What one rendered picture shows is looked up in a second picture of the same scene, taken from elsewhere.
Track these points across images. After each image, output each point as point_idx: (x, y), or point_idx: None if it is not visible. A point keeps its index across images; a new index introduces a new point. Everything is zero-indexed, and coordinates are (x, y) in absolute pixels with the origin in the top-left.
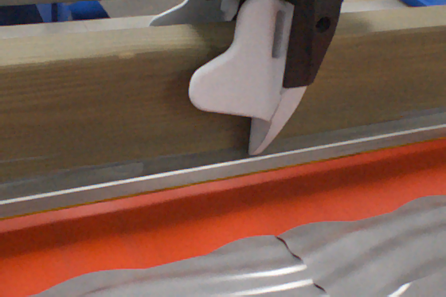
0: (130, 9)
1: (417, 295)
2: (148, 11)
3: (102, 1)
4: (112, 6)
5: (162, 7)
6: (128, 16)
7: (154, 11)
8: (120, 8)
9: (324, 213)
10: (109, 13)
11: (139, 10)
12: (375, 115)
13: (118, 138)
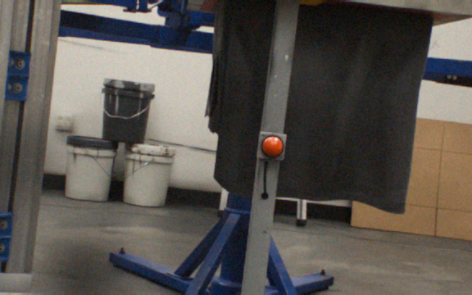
0: (365, 263)
1: None
2: (384, 266)
3: (340, 256)
4: (349, 260)
5: (401, 267)
6: (362, 265)
7: (391, 267)
8: (356, 261)
9: None
10: (344, 261)
11: (375, 265)
12: None
13: None
